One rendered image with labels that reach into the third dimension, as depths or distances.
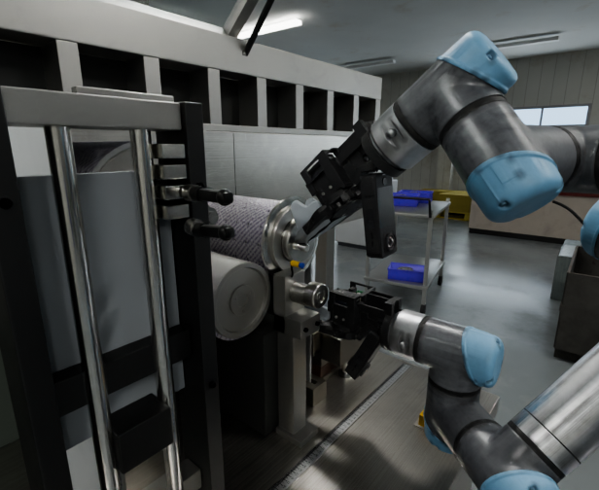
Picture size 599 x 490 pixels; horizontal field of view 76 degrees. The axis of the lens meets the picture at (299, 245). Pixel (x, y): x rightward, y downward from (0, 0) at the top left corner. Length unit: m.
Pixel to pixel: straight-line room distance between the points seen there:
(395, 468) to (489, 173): 0.50
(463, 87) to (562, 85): 8.78
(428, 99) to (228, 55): 0.63
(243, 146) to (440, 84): 0.64
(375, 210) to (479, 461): 0.33
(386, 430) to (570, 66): 8.78
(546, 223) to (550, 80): 3.36
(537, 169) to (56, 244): 0.41
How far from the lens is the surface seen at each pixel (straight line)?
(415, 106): 0.47
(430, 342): 0.61
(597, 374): 0.58
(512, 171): 0.41
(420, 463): 0.75
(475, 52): 0.45
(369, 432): 0.79
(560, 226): 6.86
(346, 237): 5.56
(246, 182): 1.01
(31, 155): 0.48
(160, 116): 0.34
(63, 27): 0.83
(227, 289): 0.58
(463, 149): 0.43
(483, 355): 0.59
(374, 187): 0.50
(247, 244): 0.65
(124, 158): 0.48
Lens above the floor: 1.40
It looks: 14 degrees down
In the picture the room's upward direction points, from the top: straight up
